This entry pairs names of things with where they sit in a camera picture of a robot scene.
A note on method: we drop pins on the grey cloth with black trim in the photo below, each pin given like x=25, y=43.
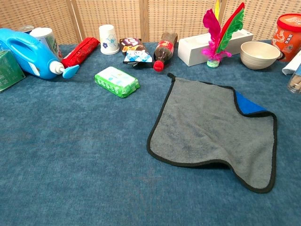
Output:
x=200, y=122

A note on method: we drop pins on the green wet wipes pack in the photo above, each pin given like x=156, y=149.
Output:
x=116, y=81

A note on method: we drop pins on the small white blue snack packet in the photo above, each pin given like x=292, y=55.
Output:
x=138, y=56

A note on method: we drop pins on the cola bottle with red cap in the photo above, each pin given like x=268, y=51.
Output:
x=163, y=50

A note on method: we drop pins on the brown chocolate snack bag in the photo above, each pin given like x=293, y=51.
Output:
x=131, y=43

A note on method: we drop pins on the long white cardboard box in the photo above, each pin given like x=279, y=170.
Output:
x=192, y=50

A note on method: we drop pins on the white flower print paper cup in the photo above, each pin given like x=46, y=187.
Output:
x=108, y=40

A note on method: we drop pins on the blue table cloth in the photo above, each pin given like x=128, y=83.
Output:
x=70, y=153

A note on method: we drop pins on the red biscuit packet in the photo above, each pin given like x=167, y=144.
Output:
x=80, y=53

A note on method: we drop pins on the colourful feather shuttlecock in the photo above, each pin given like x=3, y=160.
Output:
x=212, y=30

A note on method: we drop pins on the woven rattan folding screen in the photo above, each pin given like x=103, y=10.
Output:
x=113, y=14

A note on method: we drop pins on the beige bowl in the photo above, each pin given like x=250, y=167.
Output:
x=258, y=56

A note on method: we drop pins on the white cylindrical canister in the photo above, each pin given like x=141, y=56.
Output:
x=47, y=37

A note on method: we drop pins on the blue detergent pump bottle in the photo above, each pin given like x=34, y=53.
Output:
x=30, y=54

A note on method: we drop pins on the green transparent packet box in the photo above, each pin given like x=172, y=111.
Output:
x=9, y=70

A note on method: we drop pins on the clear plastic snack cup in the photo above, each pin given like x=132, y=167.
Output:
x=295, y=83

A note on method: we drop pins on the silver top drink can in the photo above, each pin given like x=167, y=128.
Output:
x=26, y=28

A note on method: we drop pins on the white and blue snack bag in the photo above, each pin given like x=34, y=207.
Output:
x=294, y=67

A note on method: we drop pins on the orange instant noodle tub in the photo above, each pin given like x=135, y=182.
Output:
x=287, y=40

